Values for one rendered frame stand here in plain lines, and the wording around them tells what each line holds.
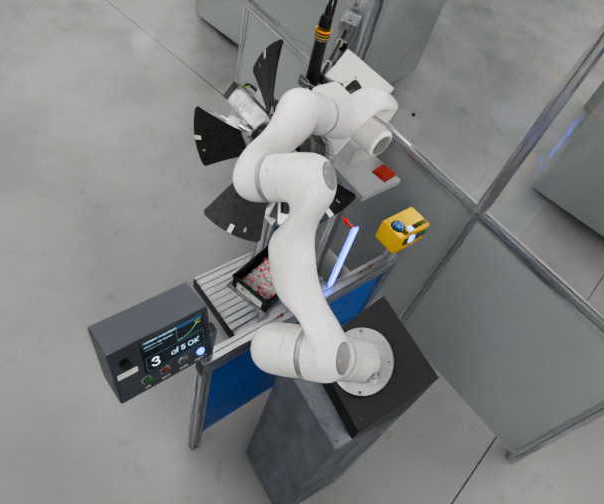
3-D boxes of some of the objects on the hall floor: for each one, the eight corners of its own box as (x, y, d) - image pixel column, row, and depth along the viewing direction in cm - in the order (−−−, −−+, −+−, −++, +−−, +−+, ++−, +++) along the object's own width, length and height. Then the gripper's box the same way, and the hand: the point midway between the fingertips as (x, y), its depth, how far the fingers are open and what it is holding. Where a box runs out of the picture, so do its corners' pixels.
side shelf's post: (314, 267, 300) (355, 163, 236) (318, 272, 298) (360, 168, 234) (309, 269, 298) (348, 165, 234) (313, 274, 296) (354, 171, 232)
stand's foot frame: (284, 243, 306) (286, 235, 299) (331, 300, 288) (335, 292, 282) (193, 286, 274) (193, 278, 268) (239, 352, 256) (241, 345, 250)
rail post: (337, 346, 270) (386, 259, 210) (342, 352, 268) (393, 266, 208) (331, 350, 268) (379, 263, 208) (336, 356, 266) (386, 270, 206)
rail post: (195, 437, 226) (206, 361, 166) (200, 445, 225) (212, 370, 165) (187, 443, 224) (195, 367, 164) (192, 450, 223) (201, 377, 163)
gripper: (372, 94, 145) (332, 59, 152) (327, 108, 136) (287, 70, 143) (364, 115, 151) (326, 80, 158) (320, 130, 142) (282, 93, 149)
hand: (311, 79), depth 150 cm, fingers open, 6 cm apart
